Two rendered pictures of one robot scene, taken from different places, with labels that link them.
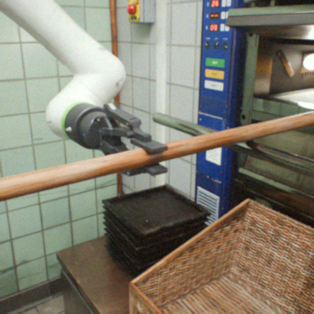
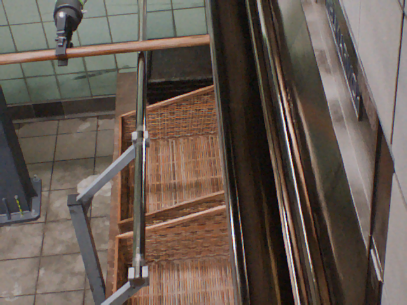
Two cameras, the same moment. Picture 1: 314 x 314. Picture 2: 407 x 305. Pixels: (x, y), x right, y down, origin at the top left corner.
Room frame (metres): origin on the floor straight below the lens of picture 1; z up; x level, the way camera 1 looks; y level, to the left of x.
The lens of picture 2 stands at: (-0.89, -1.54, 2.60)
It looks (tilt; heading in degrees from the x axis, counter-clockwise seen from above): 42 degrees down; 36
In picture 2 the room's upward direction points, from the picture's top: 7 degrees counter-clockwise
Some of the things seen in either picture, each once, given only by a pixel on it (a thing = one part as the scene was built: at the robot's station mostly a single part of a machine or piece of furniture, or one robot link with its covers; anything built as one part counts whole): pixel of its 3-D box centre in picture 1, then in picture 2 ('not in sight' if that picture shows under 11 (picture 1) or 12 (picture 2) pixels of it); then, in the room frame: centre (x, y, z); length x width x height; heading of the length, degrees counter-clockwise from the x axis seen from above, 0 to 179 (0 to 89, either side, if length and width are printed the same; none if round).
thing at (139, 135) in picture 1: (140, 130); (60, 38); (0.59, 0.03, 1.23); 0.05 x 0.01 x 0.03; 34
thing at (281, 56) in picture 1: (284, 62); not in sight; (1.22, -0.42, 1.28); 0.09 x 0.02 x 0.09; 124
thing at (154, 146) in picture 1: (148, 144); (60, 48); (0.57, 0.01, 1.21); 0.07 x 0.03 x 0.01; 34
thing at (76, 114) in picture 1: (91, 126); (69, 13); (0.76, 0.14, 1.19); 0.12 x 0.06 x 0.09; 124
